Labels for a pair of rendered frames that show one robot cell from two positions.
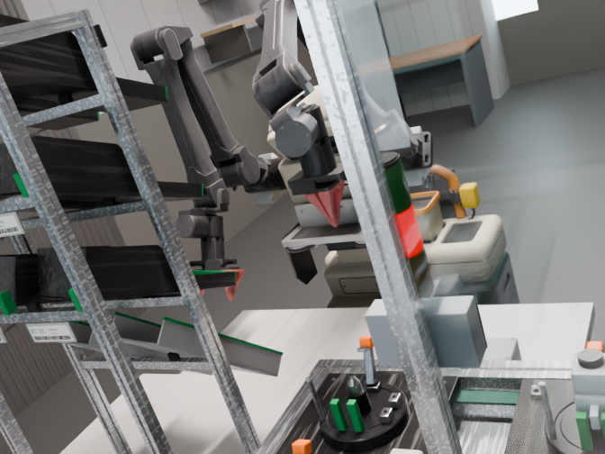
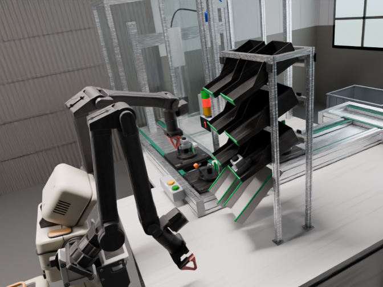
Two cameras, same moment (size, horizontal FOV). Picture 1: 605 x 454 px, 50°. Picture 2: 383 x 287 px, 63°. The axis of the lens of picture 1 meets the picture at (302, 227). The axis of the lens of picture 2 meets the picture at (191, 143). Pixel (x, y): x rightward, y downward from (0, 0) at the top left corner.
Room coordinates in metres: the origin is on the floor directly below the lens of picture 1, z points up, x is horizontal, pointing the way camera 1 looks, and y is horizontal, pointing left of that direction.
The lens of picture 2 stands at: (2.14, 0.84, 1.85)
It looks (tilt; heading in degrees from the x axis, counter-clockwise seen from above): 23 degrees down; 216
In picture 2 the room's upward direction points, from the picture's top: 9 degrees counter-clockwise
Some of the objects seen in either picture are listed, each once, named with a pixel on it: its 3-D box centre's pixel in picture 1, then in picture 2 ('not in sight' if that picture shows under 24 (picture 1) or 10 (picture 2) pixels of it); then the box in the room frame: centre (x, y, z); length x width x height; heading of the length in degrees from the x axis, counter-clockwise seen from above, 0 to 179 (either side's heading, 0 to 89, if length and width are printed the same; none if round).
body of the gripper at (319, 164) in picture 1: (317, 160); (171, 126); (1.04, -0.06, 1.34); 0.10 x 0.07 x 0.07; 57
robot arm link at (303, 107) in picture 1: (306, 125); (170, 113); (1.04, -0.06, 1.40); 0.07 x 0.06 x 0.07; 162
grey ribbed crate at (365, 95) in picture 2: not in sight; (365, 105); (-1.21, 0.58, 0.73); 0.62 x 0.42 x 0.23; 58
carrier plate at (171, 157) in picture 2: not in sight; (186, 156); (0.67, -0.28, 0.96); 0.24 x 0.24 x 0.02; 58
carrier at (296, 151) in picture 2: not in sight; (279, 144); (0.44, 0.26, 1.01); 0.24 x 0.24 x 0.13; 58
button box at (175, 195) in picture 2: not in sight; (171, 187); (0.98, -0.18, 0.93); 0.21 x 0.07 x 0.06; 58
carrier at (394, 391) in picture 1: (357, 397); (209, 169); (0.85, 0.00, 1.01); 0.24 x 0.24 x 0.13; 58
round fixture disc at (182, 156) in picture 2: not in sight; (186, 154); (0.67, -0.28, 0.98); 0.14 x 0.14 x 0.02
